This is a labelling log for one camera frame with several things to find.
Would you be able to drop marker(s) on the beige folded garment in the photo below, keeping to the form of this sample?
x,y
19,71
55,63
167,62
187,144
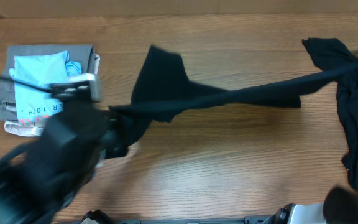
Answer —
x,y
17,128

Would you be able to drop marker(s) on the grey folded garment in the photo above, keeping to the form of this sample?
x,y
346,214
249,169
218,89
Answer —
x,y
82,53

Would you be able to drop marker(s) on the black clothes pile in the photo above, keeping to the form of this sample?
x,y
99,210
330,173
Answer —
x,y
328,55

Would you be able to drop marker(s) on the black t-shirt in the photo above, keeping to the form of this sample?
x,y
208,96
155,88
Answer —
x,y
163,90

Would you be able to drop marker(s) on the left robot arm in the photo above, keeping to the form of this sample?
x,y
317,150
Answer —
x,y
40,178

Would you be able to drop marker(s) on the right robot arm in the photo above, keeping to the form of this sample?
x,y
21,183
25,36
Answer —
x,y
339,207

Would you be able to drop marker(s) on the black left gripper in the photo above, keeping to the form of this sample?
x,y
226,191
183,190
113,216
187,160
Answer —
x,y
117,147

